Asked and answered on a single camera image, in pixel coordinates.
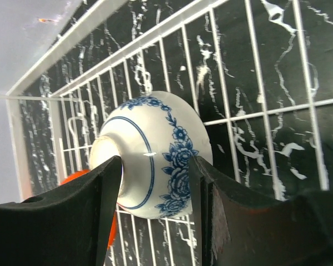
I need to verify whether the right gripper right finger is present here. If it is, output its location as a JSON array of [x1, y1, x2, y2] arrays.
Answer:
[[189, 156, 333, 266]]

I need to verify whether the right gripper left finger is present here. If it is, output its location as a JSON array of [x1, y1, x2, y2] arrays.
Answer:
[[0, 156, 122, 265]]

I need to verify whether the orange bowl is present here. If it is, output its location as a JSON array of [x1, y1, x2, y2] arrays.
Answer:
[[59, 169, 117, 249]]

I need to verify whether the blue floral white bowl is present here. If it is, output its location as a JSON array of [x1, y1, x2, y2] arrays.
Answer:
[[89, 91, 213, 219]]

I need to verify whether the white wire dish rack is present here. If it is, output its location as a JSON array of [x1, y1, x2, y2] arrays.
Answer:
[[0, 0, 333, 266]]

